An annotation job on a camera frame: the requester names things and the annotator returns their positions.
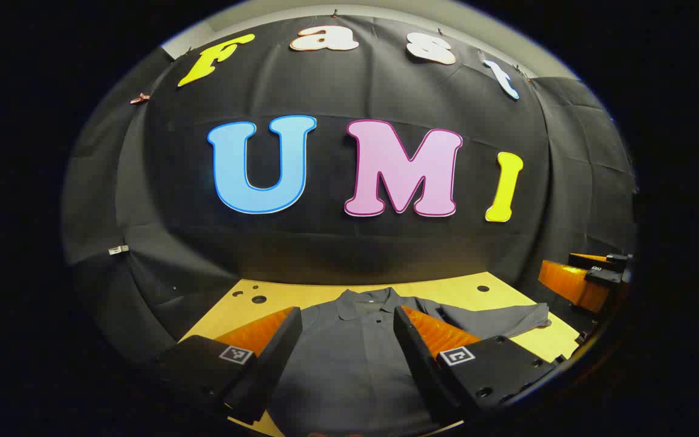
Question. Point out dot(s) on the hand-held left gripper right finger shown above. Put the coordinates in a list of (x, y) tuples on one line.
[(413, 364)]

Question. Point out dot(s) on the white cloth clip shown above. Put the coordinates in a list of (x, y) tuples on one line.
[(118, 249)]

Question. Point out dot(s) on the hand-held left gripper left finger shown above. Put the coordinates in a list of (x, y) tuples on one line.
[(276, 358)]

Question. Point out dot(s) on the grey collared shirt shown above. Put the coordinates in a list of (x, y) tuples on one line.
[(349, 364)]

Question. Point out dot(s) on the black backdrop cloth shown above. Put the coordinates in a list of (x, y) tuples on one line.
[(325, 243)]

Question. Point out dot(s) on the red cloth clip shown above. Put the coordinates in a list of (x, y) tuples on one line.
[(139, 98)]

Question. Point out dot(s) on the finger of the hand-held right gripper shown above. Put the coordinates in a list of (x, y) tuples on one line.
[(571, 284)]

